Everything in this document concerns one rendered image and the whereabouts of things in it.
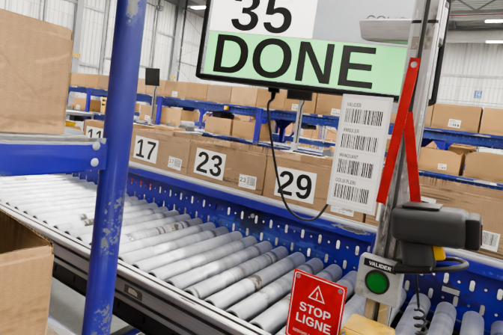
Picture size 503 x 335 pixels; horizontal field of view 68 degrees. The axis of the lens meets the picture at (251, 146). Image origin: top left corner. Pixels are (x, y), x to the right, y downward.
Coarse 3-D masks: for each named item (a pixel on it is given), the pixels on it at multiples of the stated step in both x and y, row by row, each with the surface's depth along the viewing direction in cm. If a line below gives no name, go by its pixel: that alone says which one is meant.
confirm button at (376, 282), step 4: (368, 276) 60; (372, 276) 59; (376, 276) 59; (380, 276) 59; (368, 280) 60; (372, 280) 59; (376, 280) 59; (380, 280) 59; (384, 280) 59; (368, 284) 60; (372, 284) 59; (376, 284) 59; (380, 284) 59; (384, 284) 58; (372, 288) 59; (376, 288) 59; (380, 288) 59; (384, 288) 59
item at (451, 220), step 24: (408, 216) 54; (432, 216) 53; (456, 216) 51; (480, 216) 53; (408, 240) 54; (432, 240) 52; (456, 240) 51; (480, 240) 50; (408, 264) 55; (432, 264) 54
